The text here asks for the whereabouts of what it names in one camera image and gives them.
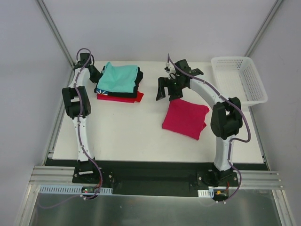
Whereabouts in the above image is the black t shirt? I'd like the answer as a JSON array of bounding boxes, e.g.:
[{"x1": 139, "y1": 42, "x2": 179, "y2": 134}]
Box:
[{"x1": 94, "y1": 67, "x2": 143, "y2": 98}]

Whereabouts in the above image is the teal t shirt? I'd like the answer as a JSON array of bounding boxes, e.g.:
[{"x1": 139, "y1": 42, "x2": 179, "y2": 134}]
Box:
[{"x1": 96, "y1": 62, "x2": 138, "y2": 93}]

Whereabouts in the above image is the pink t shirt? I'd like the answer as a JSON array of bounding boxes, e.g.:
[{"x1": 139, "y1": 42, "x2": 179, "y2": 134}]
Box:
[{"x1": 162, "y1": 99, "x2": 210, "y2": 140}]

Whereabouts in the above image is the red t shirt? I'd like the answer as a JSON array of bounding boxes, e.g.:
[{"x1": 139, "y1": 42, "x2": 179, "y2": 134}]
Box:
[{"x1": 96, "y1": 92, "x2": 144, "y2": 103}]

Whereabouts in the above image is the white plastic laundry basket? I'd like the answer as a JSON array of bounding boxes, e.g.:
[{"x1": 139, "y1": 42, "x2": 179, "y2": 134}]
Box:
[{"x1": 211, "y1": 56, "x2": 268, "y2": 107}]

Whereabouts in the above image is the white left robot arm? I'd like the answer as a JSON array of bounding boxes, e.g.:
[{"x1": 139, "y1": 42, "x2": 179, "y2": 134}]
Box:
[{"x1": 62, "y1": 48, "x2": 100, "y2": 183}]

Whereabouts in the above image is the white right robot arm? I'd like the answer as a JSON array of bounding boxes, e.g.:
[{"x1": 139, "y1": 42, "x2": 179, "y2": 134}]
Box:
[{"x1": 156, "y1": 59, "x2": 243, "y2": 187}]

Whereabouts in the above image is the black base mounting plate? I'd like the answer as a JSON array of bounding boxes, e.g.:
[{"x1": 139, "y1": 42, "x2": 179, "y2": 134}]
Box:
[{"x1": 72, "y1": 161, "x2": 238, "y2": 197}]

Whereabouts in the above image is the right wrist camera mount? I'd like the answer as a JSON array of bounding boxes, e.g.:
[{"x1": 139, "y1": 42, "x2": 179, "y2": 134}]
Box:
[{"x1": 164, "y1": 62, "x2": 176, "y2": 79}]

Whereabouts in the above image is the left aluminium corner post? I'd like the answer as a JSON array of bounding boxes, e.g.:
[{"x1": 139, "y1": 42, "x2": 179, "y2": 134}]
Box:
[{"x1": 35, "y1": 0, "x2": 78, "y2": 69}]

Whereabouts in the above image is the aluminium corner post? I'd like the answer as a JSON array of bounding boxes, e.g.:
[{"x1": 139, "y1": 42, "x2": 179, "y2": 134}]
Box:
[
  {"x1": 35, "y1": 0, "x2": 78, "y2": 69},
  {"x1": 244, "y1": 0, "x2": 285, "y2": 57}
]

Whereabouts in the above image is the right white cable duct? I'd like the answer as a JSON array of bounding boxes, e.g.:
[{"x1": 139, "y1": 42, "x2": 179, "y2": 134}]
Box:
[{"x1": 198, "y1": 188, "x2": 214, "y2": 198}]

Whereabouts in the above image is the white cable duct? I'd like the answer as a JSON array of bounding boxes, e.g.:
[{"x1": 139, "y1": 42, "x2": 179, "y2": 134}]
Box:
[
  {"x1": 39, "y1": 185, "x2": 113, "y2": 195},
  {"x1": 198, "y1": 188, "x2": 214, "y2": 198}
]

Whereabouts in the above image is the aluminium frame rail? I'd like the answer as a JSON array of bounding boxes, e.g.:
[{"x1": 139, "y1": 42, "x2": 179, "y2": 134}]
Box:
[{"x1": 29, "y1": 166, "x2": 285, "y2": 190}]

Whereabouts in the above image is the left white cable duct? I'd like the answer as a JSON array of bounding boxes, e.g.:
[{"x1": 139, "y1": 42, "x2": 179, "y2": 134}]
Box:
[{"x1": 39, "y1": 185, "x2": 113, "y2": 195}]

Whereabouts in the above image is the right aluminium corner post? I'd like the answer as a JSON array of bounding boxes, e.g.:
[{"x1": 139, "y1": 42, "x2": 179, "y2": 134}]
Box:
[{"x1": 244, "y1": 0, "x2": 285, "y2": 57}]

